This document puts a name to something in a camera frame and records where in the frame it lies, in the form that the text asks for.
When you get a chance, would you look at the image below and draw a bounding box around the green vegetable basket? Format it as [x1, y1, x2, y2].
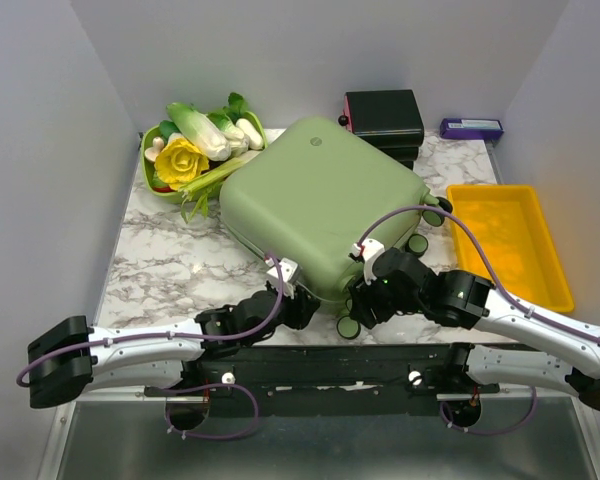
[141, 111, 269, 204]

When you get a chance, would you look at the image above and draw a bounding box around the black stacked case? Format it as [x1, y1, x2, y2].
[337, 89, 425, 169]

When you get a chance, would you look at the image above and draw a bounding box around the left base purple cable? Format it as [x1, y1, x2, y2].
[159, 381, 260, 442]

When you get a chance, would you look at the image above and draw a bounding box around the green leafy vegetable toy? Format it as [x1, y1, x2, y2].
[223, 92, 249, 122]

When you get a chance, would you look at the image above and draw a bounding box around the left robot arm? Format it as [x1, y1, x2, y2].
[17, 285, 320, 409]

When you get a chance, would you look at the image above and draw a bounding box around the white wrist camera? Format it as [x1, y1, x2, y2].
[349, 238, 385, 284]
[265, 257, 299, 299]

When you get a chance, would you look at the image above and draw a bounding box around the white radish toy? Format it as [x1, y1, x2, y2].
[236, 118, 264, 150]

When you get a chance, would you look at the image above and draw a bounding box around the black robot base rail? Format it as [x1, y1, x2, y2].
[164, 343, 499, 418]

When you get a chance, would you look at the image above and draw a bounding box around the green hard-shell suitcase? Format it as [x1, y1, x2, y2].
[219, 116, 452, 315]

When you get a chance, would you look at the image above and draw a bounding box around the napa cabbage toy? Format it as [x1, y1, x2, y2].
[166, 102, 231, 162]

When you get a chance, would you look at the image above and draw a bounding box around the bok choy toy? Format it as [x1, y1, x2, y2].
[207, 112, 249, 157]

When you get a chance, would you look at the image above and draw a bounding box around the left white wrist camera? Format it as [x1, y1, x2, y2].
[265, 257, 299, 299]

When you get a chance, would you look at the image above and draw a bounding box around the yellow plastic tray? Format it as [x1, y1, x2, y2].
[447, 185, 575, 314]

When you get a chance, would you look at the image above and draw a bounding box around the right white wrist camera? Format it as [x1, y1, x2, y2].
[349, 238, 385, 284]

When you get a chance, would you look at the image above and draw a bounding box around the celery stalk toy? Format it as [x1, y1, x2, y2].
[178, 150, 260, 224]

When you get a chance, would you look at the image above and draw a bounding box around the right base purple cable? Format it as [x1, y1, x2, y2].
[439, 385, 538, 436]

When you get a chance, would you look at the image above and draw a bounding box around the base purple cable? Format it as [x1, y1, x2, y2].
[159, 381, 260, 442]
[439, 385, 538, 436]

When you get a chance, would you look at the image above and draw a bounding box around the purple box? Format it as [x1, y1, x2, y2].
[439, 118, 504, 141]

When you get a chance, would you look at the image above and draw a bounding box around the yellow cabbage toy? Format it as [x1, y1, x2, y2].
[154, 137, 210, 191]

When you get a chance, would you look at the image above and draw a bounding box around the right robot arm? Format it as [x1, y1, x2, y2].
[349, 241, 600, 411]

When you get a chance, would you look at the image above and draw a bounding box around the mushroom toy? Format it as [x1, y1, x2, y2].
[144, 136, 165, 163]

